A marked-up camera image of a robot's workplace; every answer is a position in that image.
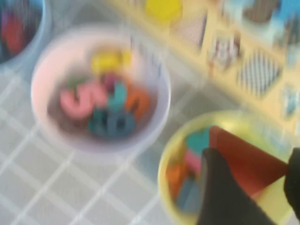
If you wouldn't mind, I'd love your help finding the teal wooden number piece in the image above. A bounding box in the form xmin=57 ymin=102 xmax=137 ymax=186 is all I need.
xmin=107 ymin=83 xmax=128 ymax=111

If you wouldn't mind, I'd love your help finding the wooden shape puzzle board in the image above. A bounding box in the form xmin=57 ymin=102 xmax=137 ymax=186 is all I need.
xmin=110 ymin=0 xmax=300 ymax=141

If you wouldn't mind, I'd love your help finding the pink plastic bowl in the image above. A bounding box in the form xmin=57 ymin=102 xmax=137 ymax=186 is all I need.
xmin=30 ymin=27 xmax=171 ymax=154

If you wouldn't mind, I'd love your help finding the grey-blue wooden shape piece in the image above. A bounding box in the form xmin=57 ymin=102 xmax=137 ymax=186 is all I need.
xmin=177 ymin=180 xmax=203 ymax=210

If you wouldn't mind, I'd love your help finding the blue plastic bowl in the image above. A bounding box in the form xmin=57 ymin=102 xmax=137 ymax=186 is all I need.
xmin=0 ymin=0 xmax=52 ymax=69

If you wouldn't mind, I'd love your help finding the grey-blue wooden number piece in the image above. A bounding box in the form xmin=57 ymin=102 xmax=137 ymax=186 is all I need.
xmin=88 ymin=109 xmax=137 ymax=139

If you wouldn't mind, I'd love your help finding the orange wooden shape piece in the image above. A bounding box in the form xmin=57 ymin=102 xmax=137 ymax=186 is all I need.
xmin=166 ymin=163 xmax=188 ymax=198

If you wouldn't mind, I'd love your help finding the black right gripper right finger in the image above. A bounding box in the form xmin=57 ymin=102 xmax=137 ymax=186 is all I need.
xmin=283 ymin=147 xmax=300 ymax=211

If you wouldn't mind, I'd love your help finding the yellow wooden number piece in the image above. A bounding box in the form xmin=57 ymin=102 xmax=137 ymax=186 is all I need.
xmin=90 ymin=50 xmax=132 ymax=71

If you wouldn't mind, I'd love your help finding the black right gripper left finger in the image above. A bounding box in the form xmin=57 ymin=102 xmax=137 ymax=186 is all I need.
xmin=196 ymin=147 xmax=283 ymax=225

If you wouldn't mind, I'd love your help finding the purple wooden number piece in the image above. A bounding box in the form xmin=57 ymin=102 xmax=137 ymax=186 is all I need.
xmin=104 ymin=72 xmax=119 ymax=88

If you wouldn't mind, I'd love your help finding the red wooden triangle piece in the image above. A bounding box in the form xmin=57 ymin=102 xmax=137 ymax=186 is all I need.
xmin=209 ymin=125 xmax=289 ymax=195

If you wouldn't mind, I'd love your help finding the pink wooden shape piece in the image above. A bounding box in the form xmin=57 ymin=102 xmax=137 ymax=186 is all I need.
xmin=184 ymin=150 xmax=203 ymax=175

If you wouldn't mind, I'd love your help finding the pink wooden number piece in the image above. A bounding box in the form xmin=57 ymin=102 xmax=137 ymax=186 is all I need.
xmin=60 ymin=83 xmax=109 ymax=120

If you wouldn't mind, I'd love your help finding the yellow wooden pentagon piece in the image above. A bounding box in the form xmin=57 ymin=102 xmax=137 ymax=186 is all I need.
xmin=144 ymin=0 xmax=184 ymax=24

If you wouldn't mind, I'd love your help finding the yellow plastic bowl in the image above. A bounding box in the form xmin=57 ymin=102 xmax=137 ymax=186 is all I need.
xmin=158 ymin=111 xmax=300 ymax=225

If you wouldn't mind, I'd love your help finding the teal wooden shape piece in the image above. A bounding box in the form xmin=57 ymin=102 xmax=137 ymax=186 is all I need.
xmin=186 ymin=128 xmax=211 ymax=156

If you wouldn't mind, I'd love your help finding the orange wooden zero piece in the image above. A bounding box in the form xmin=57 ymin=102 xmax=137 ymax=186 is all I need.
xmin=125 ymin=90 xmax=151 ymax=118

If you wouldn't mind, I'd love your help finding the grey white-grid tablecloth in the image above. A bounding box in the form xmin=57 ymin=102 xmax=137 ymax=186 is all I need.
xmin=0 ymin=4 xmax=235 ymax=225

